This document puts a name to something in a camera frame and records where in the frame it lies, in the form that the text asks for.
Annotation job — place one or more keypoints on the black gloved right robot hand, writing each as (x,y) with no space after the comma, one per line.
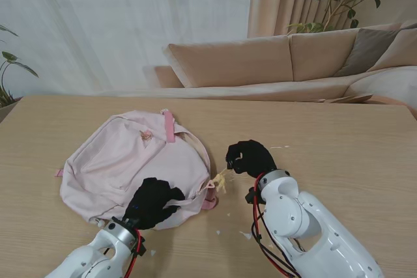
(254,157)

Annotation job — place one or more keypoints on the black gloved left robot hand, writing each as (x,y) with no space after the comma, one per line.
(150,203)

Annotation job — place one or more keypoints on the yellow tassel zipper charm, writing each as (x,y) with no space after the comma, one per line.
(221,182)

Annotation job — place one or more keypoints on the pale pink backpack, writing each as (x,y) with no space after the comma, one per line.
(123,161)

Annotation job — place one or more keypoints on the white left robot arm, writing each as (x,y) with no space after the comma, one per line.
(97,255)

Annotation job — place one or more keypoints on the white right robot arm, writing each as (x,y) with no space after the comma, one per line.
(309,222)

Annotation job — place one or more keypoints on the beige sofa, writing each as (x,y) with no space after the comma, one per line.
(234,63)

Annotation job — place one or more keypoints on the flat wooden tray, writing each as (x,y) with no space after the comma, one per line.
(355,98)

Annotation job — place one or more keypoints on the white sofa cushion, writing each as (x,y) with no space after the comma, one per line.
(387,84)

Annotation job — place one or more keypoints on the grey brown sofa cushion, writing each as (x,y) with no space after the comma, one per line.
(368,50)

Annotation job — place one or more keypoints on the beige pleated curtain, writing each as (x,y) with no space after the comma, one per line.
(280,1)

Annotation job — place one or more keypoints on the white sheer curtain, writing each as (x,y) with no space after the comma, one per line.
(130,14)

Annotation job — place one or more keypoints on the broad leaf green plant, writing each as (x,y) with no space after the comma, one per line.
(13,58)

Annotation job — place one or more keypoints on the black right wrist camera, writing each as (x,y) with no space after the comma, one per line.
(252,196)

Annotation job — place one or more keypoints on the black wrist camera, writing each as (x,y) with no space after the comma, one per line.
(142,248)
(252,196)

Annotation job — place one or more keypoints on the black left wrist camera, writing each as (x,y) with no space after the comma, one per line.
(142,248)

